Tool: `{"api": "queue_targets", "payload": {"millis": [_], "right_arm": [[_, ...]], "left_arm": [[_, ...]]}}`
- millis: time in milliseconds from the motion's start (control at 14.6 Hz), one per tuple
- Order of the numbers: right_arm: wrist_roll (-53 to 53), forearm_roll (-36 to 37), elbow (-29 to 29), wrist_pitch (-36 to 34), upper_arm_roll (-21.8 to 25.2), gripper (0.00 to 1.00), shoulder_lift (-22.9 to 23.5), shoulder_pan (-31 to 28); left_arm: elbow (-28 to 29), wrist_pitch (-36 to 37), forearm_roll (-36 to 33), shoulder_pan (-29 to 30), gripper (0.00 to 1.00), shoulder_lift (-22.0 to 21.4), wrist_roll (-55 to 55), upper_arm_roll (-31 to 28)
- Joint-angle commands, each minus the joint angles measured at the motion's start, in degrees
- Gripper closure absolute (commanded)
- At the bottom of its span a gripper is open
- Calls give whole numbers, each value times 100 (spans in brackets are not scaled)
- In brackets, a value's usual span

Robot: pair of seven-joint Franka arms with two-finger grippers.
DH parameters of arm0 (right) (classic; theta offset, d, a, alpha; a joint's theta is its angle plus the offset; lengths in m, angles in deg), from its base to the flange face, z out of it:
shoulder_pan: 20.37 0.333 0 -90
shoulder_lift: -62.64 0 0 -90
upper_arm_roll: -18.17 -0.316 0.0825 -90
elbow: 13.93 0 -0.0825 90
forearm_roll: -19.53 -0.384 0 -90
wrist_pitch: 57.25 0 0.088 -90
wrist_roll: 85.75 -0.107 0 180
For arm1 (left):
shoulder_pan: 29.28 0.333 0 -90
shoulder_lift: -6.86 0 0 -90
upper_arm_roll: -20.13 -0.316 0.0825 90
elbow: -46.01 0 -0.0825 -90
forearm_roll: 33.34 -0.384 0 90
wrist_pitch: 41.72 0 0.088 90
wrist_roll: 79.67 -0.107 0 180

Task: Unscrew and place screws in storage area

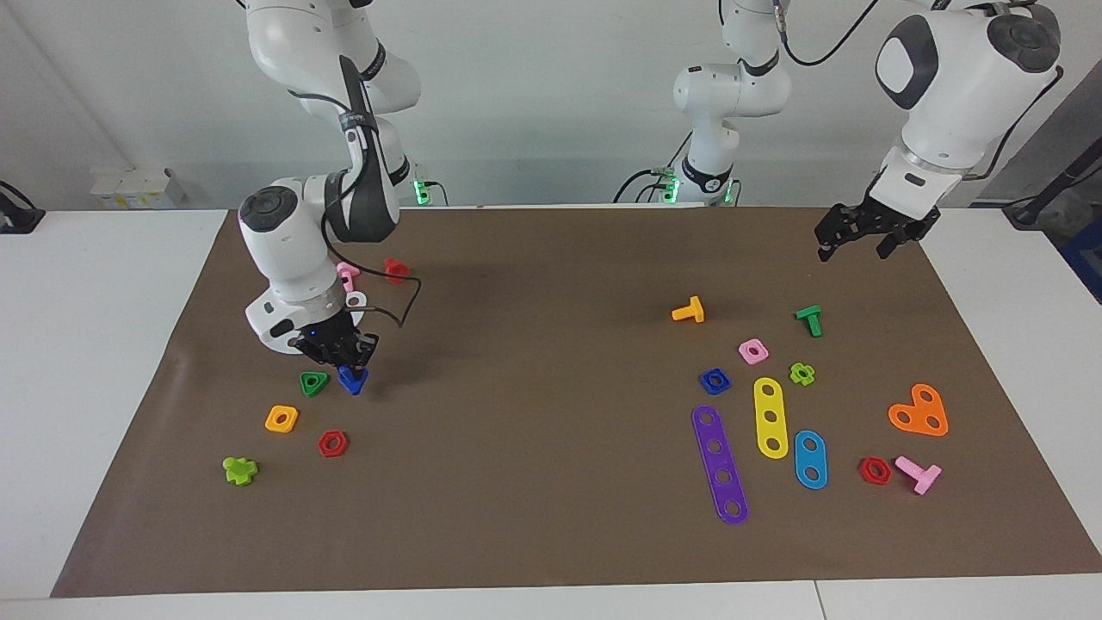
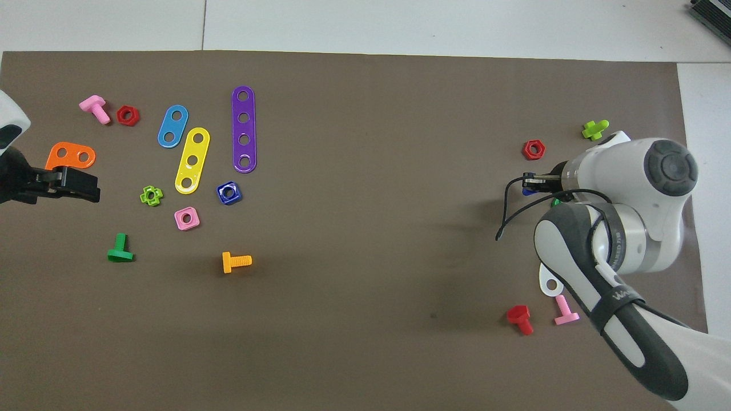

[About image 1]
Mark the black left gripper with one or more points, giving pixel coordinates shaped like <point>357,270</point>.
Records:
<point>887,220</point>

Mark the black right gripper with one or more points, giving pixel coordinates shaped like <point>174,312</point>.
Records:
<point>331,334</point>

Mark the blue triangle-head plastic screw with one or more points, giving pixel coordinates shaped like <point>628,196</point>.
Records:
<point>351,381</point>

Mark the blue square plastic nut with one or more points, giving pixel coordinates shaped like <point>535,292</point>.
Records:
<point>706,384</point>

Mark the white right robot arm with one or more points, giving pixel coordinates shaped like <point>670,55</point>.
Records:
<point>284,250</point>

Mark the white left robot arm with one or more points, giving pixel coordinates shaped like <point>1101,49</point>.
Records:
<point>956,86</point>

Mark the green triangle plastic nut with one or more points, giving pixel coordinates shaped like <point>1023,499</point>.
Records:
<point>322,380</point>

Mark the white curved five-hole plate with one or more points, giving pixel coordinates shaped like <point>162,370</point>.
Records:
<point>362,297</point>

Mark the small pink plastic screw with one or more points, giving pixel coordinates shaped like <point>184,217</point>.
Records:
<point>349,274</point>

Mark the red plastic screw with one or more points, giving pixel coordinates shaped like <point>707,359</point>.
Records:
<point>395,271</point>

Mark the red hexagon plastic nut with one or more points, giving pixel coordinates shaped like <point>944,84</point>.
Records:
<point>323,448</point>
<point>863,472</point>

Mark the orange square plastic nut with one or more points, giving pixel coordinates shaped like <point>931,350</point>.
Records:
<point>269,420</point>

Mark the green plastic screw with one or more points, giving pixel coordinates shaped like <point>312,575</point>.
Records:
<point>810,317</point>

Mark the lime cross-head plastic screw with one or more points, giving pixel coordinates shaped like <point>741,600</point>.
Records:
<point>239,471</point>

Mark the lime cross plastic nut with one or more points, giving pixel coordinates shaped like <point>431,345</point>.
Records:
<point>795,375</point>

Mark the pink square plastic nut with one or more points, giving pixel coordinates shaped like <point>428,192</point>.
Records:
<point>744,353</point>

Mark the black stand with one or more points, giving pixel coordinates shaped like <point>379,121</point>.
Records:
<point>1055,185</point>

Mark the orange heart-shaped plate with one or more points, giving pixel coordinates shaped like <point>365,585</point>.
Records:
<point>923,418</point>

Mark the orange plastic screw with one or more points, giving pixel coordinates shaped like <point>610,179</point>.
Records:
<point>691,312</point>

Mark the yellow three-hole strip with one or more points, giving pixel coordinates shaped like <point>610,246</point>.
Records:
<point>770,403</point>

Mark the blue crate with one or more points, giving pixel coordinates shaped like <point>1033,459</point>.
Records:
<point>1086,258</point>

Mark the brown table mat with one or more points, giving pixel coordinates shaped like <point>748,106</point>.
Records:
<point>516,482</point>

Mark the blue two-hole strip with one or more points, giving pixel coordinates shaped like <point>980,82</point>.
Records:
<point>810,460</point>

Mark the large pink plastic screw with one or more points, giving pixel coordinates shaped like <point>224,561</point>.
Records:
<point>921,475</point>

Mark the white boxes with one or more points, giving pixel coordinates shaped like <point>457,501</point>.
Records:
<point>133,188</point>

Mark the purple four-hole strip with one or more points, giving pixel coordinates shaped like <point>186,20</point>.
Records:
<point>717,461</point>

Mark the black clamp device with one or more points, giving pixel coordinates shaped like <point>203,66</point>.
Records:
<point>17,220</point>

